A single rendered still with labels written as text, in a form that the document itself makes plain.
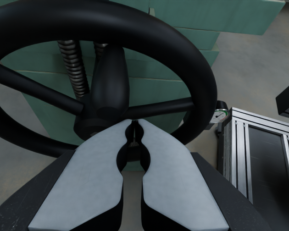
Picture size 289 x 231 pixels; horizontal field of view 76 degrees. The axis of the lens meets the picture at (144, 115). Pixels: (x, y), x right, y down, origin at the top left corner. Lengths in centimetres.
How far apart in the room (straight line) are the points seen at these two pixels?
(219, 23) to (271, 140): 91
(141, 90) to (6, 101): 110
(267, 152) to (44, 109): 102
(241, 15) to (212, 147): 96
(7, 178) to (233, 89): 159
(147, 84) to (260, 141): 84
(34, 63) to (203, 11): 34
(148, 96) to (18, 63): 30
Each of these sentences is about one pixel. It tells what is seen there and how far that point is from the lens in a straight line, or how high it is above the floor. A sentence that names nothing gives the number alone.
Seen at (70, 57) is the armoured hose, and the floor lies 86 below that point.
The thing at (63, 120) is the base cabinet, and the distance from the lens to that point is 61.
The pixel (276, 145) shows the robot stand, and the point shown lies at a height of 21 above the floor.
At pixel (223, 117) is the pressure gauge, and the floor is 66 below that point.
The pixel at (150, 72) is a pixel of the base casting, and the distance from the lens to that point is 42.
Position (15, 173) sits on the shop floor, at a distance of 118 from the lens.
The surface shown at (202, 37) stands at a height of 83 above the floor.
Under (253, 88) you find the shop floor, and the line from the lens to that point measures 177.
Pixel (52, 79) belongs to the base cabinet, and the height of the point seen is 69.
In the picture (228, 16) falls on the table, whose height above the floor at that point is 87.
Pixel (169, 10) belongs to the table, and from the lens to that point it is 35.
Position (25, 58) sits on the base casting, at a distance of 45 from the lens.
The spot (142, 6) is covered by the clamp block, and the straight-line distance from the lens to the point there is 23.
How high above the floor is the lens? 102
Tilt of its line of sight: 56 degrees down
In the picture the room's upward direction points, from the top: 13 degrees clockwise
